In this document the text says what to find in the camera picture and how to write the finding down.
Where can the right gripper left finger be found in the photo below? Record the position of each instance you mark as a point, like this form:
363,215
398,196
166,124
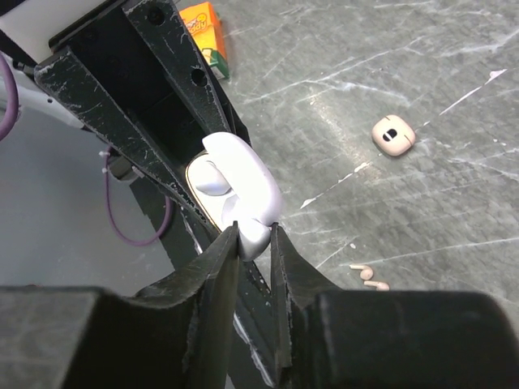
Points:
174,333

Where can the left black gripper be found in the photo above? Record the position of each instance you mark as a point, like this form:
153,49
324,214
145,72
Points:
140,83

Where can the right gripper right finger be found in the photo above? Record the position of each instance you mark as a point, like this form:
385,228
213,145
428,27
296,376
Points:
329,337

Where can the white earbud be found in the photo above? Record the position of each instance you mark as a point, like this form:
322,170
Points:
253,236
209,180

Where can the white earbud charging case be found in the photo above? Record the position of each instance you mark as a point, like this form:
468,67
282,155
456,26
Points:
249,179

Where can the beige earbud charging case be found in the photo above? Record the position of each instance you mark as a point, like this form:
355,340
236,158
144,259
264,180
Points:
393,135

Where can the beige earbud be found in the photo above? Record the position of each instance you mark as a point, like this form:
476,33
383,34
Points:
365,271
377,285

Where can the orange sponge box front left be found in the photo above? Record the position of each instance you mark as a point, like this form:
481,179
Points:
205,27

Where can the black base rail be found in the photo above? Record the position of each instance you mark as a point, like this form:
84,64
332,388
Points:
251,363

